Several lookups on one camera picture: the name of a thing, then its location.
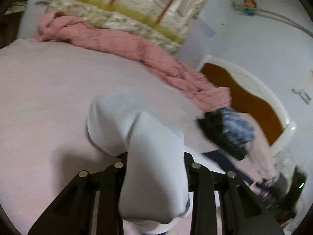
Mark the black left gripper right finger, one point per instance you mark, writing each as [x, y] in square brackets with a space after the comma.
[242, 212]

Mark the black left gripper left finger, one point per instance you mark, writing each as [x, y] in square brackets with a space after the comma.
[88, 201]

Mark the navy white sailor garment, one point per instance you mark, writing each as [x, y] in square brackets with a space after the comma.
[154, 195]

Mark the folded blue plaid shirt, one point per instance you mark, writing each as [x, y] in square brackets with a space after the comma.
[237, 130]

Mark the folded black garment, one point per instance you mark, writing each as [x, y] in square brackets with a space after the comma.
[211, 125]

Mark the brown white headboard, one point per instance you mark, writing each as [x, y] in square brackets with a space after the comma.
[251, 95]

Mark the pale pink bed sheet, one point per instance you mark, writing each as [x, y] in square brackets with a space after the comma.
[46, 90]

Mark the pink plaid blanket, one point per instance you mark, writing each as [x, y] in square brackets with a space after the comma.
[57, 26]

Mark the dark wooden desk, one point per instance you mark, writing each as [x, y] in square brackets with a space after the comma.
[10, 22]

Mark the tree pattern curtain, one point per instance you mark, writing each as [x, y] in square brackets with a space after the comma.
[164, 22]

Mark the wall doll decoration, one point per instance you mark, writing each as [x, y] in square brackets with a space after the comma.
[249, 7]

